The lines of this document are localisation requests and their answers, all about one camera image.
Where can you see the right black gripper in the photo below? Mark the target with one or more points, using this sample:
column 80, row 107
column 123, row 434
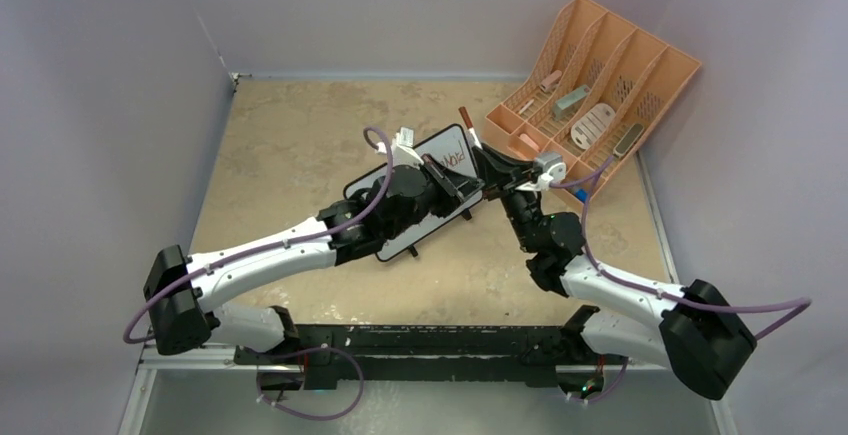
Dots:
column 505, row 175

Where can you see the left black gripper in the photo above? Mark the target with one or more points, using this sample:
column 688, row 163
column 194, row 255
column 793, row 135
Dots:
column 454, row 192

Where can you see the black-framed whiteboard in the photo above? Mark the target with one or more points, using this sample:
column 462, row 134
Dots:
column 450, row 148

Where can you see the white whiteboard marker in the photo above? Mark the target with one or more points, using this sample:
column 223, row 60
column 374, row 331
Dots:
column 473, row 137

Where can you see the brown marker cap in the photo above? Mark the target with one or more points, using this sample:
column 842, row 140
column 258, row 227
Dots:
column 465, row 117

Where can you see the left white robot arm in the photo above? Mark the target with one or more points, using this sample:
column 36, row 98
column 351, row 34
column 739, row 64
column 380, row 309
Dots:
column 188, row 298

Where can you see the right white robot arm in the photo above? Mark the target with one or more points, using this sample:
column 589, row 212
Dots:
column 616, row 280

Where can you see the grey whiteboard eraser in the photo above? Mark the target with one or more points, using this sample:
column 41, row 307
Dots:
column 628, row 140

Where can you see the pink eraser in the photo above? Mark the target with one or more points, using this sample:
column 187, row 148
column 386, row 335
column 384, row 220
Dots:
column 529, row 146

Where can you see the small white pin item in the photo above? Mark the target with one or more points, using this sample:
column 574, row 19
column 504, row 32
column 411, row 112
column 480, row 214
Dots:
column 525, row 107

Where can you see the blue small item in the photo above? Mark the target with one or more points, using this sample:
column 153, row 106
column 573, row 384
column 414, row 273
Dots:
column 580, row 194

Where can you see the teal staple box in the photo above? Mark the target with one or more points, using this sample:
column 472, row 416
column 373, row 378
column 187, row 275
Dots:
column 572, row 100

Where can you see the pink stapler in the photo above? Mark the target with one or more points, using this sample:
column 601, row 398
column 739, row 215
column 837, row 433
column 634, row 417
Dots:
column 549, row 83

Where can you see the peach plastic desk organizer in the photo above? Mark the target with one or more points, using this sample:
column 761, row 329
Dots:
column 639, row 75

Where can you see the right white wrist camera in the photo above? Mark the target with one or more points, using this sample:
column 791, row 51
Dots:
column 548, row 170

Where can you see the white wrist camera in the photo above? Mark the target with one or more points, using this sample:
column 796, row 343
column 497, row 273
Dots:
column 548, row 170
column 402, row 148

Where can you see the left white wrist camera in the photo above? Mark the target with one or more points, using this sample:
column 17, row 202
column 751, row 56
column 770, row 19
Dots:
column 402, row 148

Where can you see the black aluminium base frame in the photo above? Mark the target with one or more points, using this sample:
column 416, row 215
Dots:
column 528, row 354

